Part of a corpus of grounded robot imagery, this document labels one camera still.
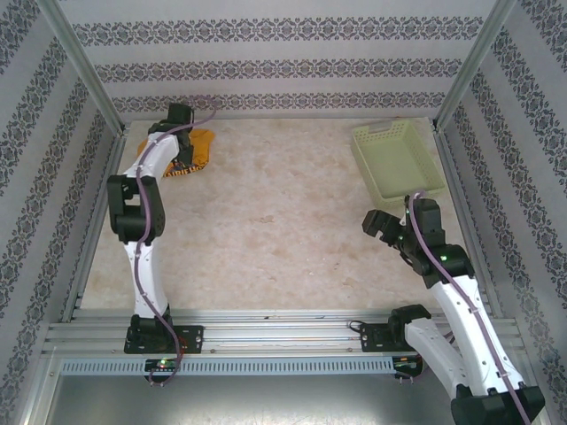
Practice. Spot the pale green perforated plastic basket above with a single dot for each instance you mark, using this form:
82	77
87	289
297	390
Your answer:
398	164

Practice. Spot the aluminium side rail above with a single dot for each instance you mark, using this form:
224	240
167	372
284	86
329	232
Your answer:
95	221

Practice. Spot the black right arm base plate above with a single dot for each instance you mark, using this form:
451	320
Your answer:
372	338

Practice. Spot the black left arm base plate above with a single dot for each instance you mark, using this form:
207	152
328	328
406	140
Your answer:
190	338

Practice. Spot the aluminium corner post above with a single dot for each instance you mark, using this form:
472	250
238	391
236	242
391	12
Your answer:
84	66
474	66

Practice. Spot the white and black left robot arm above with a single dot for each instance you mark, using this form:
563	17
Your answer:
146	283

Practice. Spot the orange t-shirt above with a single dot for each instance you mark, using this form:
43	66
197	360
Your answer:
201	146

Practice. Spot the aluminium mounting rail frame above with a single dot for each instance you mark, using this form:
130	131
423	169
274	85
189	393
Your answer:
274	329

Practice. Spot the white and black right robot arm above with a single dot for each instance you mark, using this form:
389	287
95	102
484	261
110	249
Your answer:
460	310

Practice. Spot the grey metal sheet tray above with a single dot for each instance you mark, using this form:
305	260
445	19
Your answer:
288	398

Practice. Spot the small controller circuit board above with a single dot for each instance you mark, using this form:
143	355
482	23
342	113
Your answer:
164	364
407	363

